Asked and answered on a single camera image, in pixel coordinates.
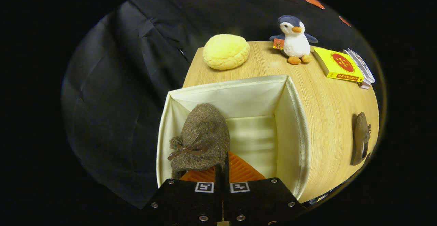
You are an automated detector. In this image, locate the yellow book with red circle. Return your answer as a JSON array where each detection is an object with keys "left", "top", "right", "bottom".
[{"left": 313, "top": 47, "right": 364, "bottom": 82}]

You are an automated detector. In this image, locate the brown fuzzy shoe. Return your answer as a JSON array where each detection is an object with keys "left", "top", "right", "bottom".
[
  {"left": 351, "top": 112, "right": 372, "bottom": 166},
  {"left": 167, "top": 103, "right": 231, "bottom": 179}
]

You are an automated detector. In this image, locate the yellow bun plush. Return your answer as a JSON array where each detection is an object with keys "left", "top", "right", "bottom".
[{"left": 203, "top": 34, "right": 250, "bottom": 70}]

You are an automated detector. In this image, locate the white illustrated book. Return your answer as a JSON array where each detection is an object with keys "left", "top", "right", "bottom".
[
  {"left": 343, "top": 50, "right": 372, "bottom": 86},
  {"left": 347, "top": 48, "right": 375, "bottom": 84}
]

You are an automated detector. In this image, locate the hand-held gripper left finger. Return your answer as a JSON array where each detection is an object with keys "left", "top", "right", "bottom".
[{"left": 142, "top": 165, "right": 224, "bottom": 226}]

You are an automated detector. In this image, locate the cream fabric storage box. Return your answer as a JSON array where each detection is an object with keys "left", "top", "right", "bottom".
[{"left": 156, "top": 75, "right": 312, "bottom": 201}]

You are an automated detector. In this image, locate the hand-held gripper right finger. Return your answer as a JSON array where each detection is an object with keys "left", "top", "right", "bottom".
[{"left": 224, "top": 151, "right": 306, "bottom": 226}]

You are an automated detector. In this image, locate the penguin plush toy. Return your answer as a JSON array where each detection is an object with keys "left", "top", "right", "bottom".
[{"left": 269, "top": 15, "right": 318, "bottom": 65}]

